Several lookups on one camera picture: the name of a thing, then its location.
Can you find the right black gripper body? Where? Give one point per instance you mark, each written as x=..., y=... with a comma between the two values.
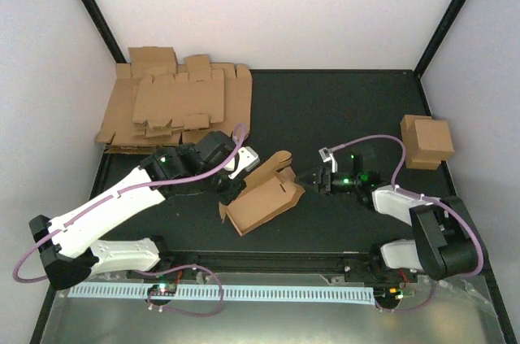
x=333, y=186

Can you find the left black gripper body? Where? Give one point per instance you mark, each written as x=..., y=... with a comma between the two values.
x=226, y=195

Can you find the cardboard box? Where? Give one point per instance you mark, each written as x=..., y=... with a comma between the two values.
x=432, y=140
x=406, y=124
x=270, y=190

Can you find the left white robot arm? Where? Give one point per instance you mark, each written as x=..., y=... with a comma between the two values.
x=70, y=246

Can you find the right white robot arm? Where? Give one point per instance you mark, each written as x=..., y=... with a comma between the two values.
x=443, y=244

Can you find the stack of flat cardboard blanks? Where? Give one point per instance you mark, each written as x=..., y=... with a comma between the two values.
x=157, y=101

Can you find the left controller circuit board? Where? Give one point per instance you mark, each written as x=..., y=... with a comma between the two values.
x=162, y=289

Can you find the controller circuit board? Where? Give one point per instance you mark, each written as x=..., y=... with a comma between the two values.
x=162, y=289
x=392, y=293

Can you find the right controller circuit board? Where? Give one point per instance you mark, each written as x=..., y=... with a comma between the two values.
x=392, y=293

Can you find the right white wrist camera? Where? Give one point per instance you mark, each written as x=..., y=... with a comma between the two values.
x=328, y=158

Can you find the light blue slotted cable duct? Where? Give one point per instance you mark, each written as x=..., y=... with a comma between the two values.
x=229, y=293

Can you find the right black frame post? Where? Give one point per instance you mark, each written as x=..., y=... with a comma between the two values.
x=441, y=31

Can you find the black frame post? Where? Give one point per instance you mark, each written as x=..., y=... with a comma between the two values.
x=441, y=31
x=104, y=30

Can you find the left black frame post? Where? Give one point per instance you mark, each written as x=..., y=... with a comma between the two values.
x=104, y=30

